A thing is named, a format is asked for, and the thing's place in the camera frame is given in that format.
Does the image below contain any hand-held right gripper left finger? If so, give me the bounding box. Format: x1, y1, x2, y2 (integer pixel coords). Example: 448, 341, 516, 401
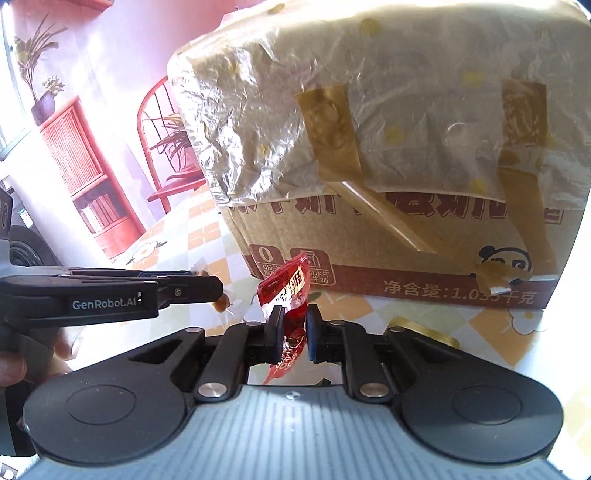
124, 305, 287, 403

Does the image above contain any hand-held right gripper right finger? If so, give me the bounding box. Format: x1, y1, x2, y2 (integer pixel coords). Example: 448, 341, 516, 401
305, 303, 463, 401

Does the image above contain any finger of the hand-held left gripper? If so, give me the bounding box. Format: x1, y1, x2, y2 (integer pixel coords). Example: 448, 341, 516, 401
58, 266, 206, 278
156, 275, 226, 310

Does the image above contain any clear snack packet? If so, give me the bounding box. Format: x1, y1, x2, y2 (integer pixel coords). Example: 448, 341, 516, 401
190, 262, 252, 325

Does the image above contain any red snack packet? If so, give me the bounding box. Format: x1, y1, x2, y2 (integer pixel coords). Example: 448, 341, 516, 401
255, 252, 310, 387

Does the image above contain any plastic-lined cardboard box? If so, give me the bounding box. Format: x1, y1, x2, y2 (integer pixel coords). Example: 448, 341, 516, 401
166, 0, 591, 311

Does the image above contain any person's left hand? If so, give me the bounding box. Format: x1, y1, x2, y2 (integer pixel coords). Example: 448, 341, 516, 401
0, 329, 83, 388

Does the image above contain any dark grey appliance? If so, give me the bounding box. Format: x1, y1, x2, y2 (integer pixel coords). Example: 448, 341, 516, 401
0, 225, 48, 269

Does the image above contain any printed room wall backdrop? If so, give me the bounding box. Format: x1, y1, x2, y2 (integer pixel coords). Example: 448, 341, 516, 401
0, 0, 222, 271

